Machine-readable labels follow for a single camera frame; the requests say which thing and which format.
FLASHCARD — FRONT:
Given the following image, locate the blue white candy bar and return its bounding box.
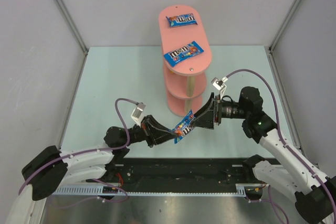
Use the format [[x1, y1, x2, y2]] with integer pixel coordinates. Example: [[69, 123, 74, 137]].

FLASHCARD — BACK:
[[172, 110, 196, 144]]

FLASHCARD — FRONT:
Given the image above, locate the blue M&M bag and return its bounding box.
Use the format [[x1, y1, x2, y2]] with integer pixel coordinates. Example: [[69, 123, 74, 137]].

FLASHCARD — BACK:
[[163, 41, 204, 67], [166, 13, 197, 28]]

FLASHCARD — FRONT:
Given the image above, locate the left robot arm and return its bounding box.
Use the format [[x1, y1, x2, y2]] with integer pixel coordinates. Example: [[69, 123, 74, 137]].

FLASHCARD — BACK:
[[19, 115, 182, 201]]

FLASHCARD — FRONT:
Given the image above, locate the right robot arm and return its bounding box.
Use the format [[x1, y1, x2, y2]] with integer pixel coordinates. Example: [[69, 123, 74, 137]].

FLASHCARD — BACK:
[[193, 87, 335, 223]]

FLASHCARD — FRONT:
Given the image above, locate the pink tiered shelf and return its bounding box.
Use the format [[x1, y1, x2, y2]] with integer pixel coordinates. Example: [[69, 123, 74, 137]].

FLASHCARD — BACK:
[[159, 5, 212, 116]]

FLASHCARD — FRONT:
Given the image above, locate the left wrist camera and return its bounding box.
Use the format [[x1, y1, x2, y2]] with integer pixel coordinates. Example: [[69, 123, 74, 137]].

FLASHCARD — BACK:
[[131, 102, 146, 126]]

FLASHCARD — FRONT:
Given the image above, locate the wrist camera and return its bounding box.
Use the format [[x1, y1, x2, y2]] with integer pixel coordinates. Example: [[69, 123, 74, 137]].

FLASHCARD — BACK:
[[211, 77, 228, 100], [131, 102, 146, 126]]

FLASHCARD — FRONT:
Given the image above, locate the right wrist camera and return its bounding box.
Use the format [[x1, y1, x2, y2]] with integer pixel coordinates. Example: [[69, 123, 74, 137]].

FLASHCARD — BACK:
[[211, 77, 228, 100]]

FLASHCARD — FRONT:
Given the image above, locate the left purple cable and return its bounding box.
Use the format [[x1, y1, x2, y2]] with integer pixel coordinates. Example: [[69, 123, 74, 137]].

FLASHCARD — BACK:
[[18, 98, 141, 204]]

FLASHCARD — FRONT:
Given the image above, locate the purple cable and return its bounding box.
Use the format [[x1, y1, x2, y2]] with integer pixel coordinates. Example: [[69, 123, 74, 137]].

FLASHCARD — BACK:
[[225, 69, 336, 223], [18, 98, 141, 204]]

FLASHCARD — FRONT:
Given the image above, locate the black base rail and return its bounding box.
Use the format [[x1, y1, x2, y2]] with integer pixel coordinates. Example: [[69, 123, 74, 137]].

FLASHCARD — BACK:
[[100, 158, 265, 187]]

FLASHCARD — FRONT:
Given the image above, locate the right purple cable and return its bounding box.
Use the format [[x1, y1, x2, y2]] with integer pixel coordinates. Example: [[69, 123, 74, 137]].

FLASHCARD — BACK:
[[225, 69, 336, 223]]

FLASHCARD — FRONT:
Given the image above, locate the slotted cable duct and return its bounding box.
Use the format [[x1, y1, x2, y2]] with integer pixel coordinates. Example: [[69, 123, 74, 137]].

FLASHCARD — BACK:
[[53, 183, 265, 197]]

